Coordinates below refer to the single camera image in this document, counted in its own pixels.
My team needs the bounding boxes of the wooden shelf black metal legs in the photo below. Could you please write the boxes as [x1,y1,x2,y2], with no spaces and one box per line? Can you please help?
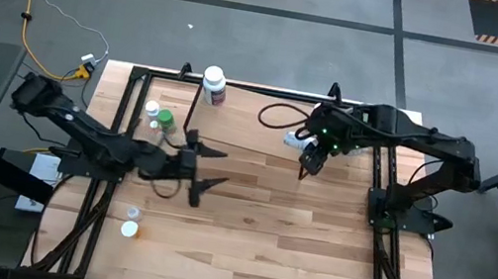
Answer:
[177,74,337,185]

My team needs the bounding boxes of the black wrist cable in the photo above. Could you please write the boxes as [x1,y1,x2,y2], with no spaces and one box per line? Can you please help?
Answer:
[255,99,318,137]
[148,174,184,203]

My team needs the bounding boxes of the orange pill bottle white cap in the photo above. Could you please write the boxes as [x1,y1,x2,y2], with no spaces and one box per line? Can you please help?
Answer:
[119,218,145,240]

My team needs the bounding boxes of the black slanted bar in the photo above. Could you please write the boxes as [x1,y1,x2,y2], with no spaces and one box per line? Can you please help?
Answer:
[0,147,59,207]

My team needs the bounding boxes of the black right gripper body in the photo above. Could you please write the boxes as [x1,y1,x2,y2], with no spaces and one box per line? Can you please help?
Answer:
[302,98,360,156]

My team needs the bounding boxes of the thin white cable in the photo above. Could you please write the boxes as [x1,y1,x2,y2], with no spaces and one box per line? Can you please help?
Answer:
[20,0,118,63]

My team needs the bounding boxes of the green cap caffeine bottle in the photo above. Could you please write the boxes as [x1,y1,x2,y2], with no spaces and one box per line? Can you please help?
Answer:
[153,107,179,137]

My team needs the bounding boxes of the black metal table frame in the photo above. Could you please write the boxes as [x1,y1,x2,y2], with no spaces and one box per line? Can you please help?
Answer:
[19,39,474,279]

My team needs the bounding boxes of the large white bottle purple label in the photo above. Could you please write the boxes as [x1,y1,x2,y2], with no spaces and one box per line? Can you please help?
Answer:
[198,63,231,109]

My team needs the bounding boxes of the white plug charger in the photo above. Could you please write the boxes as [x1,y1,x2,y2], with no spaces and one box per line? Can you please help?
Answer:
[78,51,98,66]

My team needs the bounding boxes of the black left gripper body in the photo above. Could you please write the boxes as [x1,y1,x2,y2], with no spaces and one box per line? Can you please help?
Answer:
[170,128,211,209]

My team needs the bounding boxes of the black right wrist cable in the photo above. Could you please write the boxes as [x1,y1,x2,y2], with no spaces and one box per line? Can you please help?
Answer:
[255,99,318,137]

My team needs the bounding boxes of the white power box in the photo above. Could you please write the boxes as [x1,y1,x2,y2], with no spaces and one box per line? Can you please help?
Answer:
[15,148,65,216]

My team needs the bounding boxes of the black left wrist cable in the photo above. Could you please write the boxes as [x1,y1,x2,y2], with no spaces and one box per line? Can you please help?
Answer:
[148,174,184,203]

